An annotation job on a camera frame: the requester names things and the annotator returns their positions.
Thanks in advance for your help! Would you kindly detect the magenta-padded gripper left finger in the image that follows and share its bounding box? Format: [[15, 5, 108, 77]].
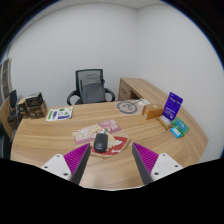
[[40, 142, 92, 186]]

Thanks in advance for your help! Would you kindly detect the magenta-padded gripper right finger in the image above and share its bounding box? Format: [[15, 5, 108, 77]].
[[131, 142, 185, 185]]

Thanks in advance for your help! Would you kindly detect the black computer mouse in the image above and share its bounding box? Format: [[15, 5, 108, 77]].
[[93, 133, 109, 154]]

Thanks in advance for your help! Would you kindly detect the cartoon printed mouse pad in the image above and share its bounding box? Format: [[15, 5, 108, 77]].
[[72, 119, 132, 158]]

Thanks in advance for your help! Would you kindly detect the blue packet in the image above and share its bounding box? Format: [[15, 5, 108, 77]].
[[169, 126, 183, 139]]

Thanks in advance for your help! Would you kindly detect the small yellowish box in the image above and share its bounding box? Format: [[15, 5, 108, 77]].
[[156, 114, 173, 131]]

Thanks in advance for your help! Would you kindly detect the green packet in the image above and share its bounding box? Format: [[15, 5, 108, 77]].
[[171, 117, 191, 136]]

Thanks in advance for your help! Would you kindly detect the orange-brown box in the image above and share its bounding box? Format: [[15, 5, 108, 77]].
[[141, 103, 165, 121]]

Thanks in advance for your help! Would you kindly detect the white sheet with coloured shapes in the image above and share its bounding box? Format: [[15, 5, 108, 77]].
[[45, 106, 74, 122]]

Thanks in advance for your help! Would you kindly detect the round grey printed disc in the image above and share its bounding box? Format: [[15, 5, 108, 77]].
[[116, 100, 139, 115]]

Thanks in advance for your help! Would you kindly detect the purple standing sign card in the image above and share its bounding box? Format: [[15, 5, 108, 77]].
[[162, 91, 184, 122]]

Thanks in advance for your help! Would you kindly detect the large brown carton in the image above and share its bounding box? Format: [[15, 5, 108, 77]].
[[25, 92, 48, 120]]

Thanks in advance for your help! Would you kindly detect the grey backpack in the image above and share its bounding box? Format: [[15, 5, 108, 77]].
[[79, 73, 106, 104]]

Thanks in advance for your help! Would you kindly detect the low wooden side cabinet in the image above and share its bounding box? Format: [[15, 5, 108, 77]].
[[117, 77, 168, 105]]

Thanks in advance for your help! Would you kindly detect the black couch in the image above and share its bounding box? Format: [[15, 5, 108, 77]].
[[0, 131, 13, 160]]

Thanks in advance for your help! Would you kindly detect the small brown carton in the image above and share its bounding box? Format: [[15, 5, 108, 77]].
[[17, 98, 29, 118]]

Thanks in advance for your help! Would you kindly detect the black mesh office chair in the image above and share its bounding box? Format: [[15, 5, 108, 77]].
[[66, 68, 116, 106]]

